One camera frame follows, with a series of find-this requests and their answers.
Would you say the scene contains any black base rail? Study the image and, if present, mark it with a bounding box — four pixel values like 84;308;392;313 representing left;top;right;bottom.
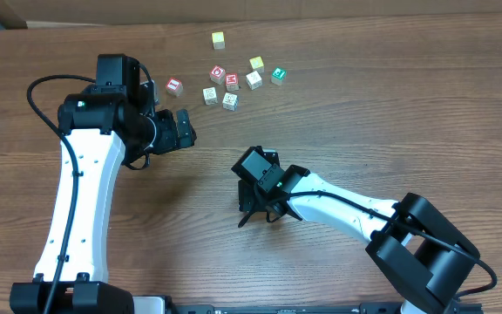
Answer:
132;295;484;314

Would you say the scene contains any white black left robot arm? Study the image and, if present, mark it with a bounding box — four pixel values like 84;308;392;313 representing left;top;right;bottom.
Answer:
10;54;197;313

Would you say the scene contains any yellow G letter block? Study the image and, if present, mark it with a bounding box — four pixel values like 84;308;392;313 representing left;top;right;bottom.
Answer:
249;56;264;73

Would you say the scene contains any red G letter block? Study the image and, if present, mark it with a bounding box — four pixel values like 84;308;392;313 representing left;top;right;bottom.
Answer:
209;65;226;85

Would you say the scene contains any far yellow letter block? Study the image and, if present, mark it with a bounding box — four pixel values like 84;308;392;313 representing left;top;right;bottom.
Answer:
211;31;226;50

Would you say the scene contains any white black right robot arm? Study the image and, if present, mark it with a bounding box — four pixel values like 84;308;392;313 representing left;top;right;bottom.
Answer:
232;146;480;313

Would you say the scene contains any red M letter block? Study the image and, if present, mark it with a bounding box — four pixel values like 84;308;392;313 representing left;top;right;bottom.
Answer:
225;73;240;92

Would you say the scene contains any blue X letter block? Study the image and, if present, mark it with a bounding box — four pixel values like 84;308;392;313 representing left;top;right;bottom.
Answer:
222;92;239;111

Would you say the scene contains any wooden block red side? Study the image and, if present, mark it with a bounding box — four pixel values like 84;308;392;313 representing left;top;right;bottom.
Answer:
203;87;218;106

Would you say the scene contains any red I letter block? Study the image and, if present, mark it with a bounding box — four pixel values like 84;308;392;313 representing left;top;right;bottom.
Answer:
166;78;183;97

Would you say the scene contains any wooden number 3 block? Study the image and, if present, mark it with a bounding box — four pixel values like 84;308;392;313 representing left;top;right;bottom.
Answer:
246;71;262;90

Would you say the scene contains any green F letter block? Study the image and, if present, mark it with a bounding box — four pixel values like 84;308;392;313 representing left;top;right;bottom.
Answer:
271;67;287;85

